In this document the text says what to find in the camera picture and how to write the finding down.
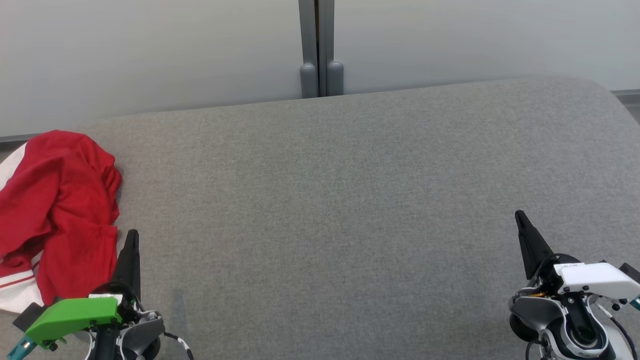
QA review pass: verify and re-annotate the grey partition post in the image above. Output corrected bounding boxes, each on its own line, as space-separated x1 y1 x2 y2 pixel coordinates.
319 0 345 97
298 0 320 99

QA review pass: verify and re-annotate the red and white jersey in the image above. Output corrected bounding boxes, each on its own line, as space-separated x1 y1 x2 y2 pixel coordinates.
0 225 120 315

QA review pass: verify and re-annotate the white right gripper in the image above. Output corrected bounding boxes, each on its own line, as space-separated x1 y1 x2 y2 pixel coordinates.
515 210 640 297

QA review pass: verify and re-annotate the teal left camera cable plug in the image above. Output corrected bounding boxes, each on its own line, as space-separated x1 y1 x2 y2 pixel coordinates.
7 336 37 360

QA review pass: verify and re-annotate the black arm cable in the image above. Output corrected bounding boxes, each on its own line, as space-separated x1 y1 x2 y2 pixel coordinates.
162 331 195 360

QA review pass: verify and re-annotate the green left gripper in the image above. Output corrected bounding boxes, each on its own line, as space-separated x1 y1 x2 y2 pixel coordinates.
25 229 143 349

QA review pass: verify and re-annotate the red jersey with number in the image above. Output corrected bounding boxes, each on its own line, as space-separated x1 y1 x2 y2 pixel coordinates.
0 130 123 271

